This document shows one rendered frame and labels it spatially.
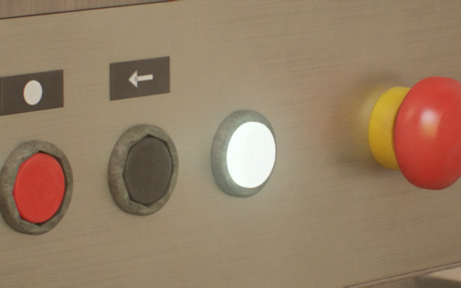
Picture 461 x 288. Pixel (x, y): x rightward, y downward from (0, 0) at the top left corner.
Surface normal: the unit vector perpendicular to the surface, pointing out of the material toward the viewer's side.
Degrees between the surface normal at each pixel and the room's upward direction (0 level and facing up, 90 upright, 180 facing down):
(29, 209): 90
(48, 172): 90
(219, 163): 93
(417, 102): 64
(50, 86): 90
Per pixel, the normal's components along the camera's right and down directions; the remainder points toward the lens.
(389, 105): -0.51, -0.57
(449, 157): 0.58, 0.37
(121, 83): 0.73, 0.10
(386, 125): -0.67, -0.09
